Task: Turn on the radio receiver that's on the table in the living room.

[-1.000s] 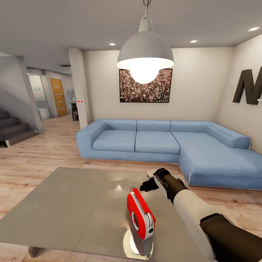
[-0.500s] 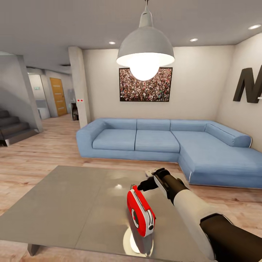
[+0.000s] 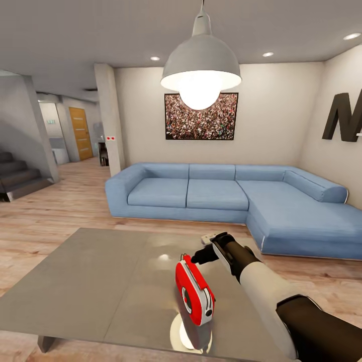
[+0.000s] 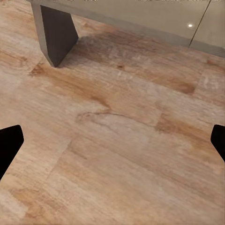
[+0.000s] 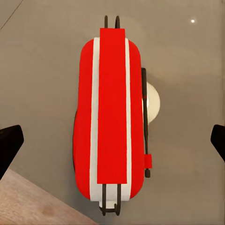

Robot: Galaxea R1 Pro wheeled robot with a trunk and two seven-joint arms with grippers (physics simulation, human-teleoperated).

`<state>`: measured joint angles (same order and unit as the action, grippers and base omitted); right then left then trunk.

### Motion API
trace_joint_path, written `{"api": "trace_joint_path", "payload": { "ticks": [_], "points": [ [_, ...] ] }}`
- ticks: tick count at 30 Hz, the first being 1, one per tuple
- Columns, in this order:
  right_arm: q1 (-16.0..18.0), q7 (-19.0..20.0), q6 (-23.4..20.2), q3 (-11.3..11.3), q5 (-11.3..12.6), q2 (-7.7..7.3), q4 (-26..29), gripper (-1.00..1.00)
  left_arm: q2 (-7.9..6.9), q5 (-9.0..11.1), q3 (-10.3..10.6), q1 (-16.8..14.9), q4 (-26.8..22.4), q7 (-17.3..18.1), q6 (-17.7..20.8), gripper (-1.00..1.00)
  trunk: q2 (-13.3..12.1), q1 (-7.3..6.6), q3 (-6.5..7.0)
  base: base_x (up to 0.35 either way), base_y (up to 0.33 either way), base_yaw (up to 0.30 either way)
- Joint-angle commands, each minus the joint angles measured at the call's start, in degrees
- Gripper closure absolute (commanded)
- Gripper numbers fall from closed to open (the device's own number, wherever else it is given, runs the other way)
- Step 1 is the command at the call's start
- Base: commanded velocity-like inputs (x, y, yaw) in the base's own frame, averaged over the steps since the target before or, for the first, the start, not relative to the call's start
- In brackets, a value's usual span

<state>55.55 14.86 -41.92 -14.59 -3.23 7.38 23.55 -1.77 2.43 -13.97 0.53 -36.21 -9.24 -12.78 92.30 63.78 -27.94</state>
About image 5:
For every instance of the coffee table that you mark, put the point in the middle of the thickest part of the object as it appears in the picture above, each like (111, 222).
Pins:
(181, 45)

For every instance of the radio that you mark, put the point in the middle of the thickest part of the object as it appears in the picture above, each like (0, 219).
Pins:
(110, 135)

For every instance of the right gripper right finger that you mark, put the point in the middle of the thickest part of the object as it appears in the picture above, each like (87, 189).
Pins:
(218, 139)

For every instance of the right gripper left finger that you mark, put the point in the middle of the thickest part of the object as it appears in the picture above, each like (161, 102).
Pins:
(11, 139)

